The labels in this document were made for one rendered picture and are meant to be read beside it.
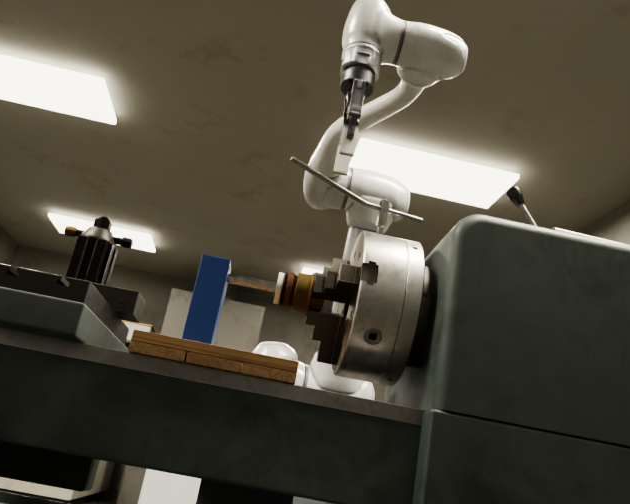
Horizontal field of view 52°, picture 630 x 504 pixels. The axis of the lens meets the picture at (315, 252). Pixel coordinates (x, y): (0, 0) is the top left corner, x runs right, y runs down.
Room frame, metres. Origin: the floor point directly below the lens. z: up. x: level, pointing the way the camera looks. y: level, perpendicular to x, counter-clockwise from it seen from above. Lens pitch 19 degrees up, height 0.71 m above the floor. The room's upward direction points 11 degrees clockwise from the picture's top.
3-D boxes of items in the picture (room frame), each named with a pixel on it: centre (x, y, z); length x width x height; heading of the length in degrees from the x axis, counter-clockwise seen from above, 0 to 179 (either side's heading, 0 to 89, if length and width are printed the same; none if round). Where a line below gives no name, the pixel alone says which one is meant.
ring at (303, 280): (1.35, 0.01, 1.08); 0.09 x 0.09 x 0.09; 3
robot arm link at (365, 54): (1.24, -0.02, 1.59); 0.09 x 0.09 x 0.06
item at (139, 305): (1.41, 0.46, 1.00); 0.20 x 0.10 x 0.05; 93
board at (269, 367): (1.34, 0.15, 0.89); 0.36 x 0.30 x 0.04; 3
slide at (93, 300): (1.34, 0.48, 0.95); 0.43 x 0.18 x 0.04; 3
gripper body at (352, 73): (1.24, -0.02, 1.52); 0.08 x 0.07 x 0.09; 3
